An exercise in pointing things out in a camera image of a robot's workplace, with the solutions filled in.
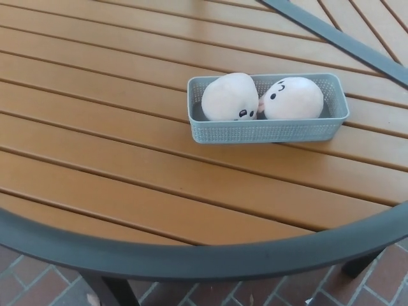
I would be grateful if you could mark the dark grey table leg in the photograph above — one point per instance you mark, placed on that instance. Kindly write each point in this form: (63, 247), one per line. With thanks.
(110, 294)
(358, 264)

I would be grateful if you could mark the grey perforated plastic basket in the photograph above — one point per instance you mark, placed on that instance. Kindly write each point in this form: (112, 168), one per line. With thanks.
(255, 132)

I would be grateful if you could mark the pink plush dumpling smiling face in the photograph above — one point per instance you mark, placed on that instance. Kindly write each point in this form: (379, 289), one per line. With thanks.
(293, 99)

